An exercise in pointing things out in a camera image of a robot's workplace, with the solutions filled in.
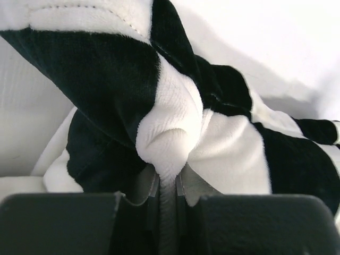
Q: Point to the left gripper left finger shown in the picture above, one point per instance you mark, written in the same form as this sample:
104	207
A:
69	223

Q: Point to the black white checkered pillowcase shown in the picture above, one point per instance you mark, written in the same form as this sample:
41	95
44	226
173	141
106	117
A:
142	96

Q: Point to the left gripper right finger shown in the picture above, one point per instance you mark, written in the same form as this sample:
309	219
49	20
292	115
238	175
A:
213	223

